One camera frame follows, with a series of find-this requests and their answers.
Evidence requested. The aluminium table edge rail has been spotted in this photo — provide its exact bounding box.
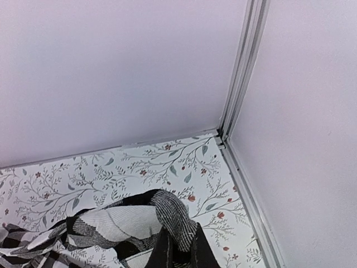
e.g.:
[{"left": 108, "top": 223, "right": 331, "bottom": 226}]
[{"left": 221, "top": 140, "right": 287, "bottom": 268}]

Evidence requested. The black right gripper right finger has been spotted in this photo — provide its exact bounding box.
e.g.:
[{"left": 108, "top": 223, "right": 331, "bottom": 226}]
[{"left": 191, "top": 223, "right": 220, "bottom": 268}]

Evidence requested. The floral patterned table cloth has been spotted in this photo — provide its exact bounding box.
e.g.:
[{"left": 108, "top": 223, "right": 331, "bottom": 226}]
[{"left": 0, "top": 133, "right": 264, "bottom": 268}]

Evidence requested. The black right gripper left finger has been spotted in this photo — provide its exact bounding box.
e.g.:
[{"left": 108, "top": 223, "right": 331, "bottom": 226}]
[{"left": 146, "top": 227, "right": 172, "bottom": 268}]

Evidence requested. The right aluminium corner post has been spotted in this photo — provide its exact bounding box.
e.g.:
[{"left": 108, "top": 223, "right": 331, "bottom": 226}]
[{"left": 218, "top": 0, "right": 270, "bottom": 143}]

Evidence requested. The black white checkered shirt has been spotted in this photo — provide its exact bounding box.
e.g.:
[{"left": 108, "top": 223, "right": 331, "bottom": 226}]
[{"left": 1, "top": 189, "right": 198, "bottom": 267}]

